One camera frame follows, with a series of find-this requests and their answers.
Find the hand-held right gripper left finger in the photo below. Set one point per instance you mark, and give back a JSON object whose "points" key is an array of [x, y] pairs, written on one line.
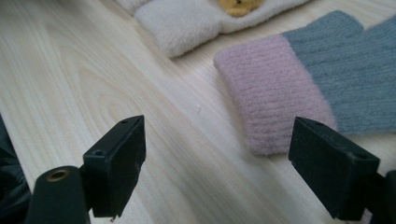
{"points": [[115, 168]]}

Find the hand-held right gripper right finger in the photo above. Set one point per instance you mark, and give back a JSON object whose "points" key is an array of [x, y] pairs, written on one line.
{"points": [[327, 168]]}

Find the grey glove with pink cuff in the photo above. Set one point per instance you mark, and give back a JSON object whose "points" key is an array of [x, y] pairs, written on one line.
{"points": [[280, 93]]}

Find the white fluffy glove with bear patch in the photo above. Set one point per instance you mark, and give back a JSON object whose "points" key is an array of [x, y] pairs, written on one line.
{"points": [[186, 25]]}

